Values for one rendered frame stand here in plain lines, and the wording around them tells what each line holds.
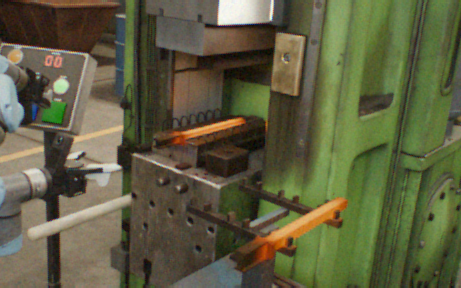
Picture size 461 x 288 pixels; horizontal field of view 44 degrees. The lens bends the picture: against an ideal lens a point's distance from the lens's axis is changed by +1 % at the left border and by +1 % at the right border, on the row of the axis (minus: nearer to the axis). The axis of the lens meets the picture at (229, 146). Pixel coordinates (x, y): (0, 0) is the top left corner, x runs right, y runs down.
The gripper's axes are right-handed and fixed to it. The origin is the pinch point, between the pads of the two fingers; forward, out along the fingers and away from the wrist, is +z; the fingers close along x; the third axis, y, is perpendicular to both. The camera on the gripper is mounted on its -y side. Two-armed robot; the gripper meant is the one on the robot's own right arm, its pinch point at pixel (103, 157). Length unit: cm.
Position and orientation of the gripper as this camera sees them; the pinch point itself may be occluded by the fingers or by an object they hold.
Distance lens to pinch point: 160.6
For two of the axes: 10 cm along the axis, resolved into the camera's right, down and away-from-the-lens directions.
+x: 7.8, 2.5, -5.8
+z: 6.3, -2.0, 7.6
